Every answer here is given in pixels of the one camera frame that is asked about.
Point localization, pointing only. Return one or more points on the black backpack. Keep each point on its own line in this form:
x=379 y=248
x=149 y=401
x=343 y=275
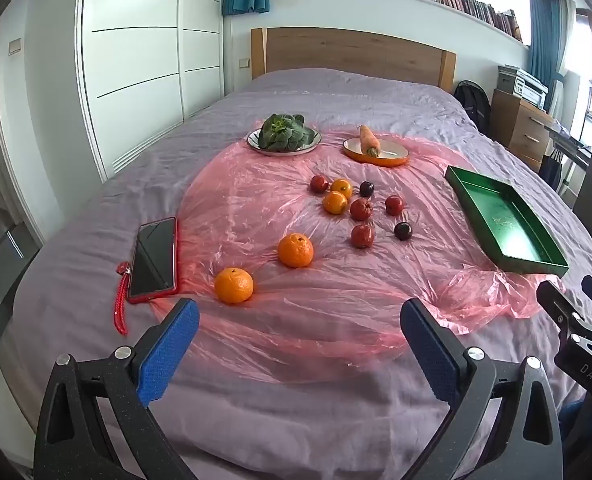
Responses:
x=473 y=105

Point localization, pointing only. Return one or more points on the dark blue bag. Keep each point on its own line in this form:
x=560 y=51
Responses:
x=552 y=170

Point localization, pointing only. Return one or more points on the wooden headboard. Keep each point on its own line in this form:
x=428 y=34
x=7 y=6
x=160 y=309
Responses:
x=351 y=52

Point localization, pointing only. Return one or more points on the green rectangular tray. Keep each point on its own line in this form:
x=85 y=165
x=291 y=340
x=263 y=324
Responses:
x=506 y=222

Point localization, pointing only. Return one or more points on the pink plastic sheet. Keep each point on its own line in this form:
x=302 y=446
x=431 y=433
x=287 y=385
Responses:
x=256 y=200

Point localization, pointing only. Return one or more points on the orange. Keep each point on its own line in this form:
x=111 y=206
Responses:
x=335 y=203
x=295 y=251
x=341 y=188
x=233 y=286

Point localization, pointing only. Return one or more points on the small red apple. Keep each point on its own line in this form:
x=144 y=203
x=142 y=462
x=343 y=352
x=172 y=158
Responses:
x=361 y=209
x=319 y=184
x=394 y=205
x=362 y=236

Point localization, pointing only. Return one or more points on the green bok choy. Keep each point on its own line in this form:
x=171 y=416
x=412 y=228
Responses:
x=283 y=132

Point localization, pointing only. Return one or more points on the white wardrobe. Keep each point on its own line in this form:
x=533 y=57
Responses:
x=141 y=60

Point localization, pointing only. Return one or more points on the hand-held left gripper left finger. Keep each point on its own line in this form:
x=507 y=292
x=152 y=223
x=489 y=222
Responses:
x=168 y=355

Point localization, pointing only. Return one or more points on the phone in red case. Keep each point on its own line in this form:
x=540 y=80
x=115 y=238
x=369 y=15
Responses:
x=153 y=260

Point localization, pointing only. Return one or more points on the dark purple plum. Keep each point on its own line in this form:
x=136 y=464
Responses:
x=402 y=231
x=366 y=189

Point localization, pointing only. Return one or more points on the wall socket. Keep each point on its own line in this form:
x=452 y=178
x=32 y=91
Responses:
x=244 y=62

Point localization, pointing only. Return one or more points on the grey white printer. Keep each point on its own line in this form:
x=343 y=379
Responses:
x=523 y=85

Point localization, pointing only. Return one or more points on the wall light switch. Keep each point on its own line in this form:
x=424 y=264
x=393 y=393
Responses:
x=15 y=47

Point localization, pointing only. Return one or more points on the wooden dresser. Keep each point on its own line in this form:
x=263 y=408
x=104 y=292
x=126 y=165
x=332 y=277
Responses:
x=518 y=125

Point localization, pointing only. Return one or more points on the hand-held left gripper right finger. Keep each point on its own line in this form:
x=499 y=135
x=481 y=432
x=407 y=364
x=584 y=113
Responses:
x=428 y=355

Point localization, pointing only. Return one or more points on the orange carrot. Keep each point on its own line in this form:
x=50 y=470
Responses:
x=368 y=141

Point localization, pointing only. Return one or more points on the orange rimmed white plate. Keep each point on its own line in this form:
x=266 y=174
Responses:
x=393 y=152

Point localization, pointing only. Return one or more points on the cluttered desk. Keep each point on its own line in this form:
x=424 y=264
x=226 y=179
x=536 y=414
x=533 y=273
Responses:
x=571 y=140

